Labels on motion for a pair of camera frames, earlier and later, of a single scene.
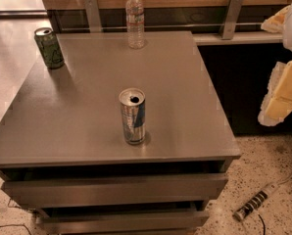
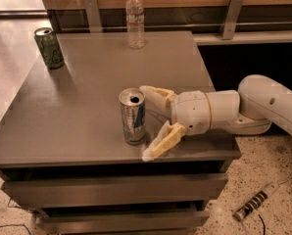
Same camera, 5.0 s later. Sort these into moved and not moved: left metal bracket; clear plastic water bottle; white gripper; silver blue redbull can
Moved: white gripper
Not moved: clear plastic water bottle; left metal bracket; silver blue redbull can
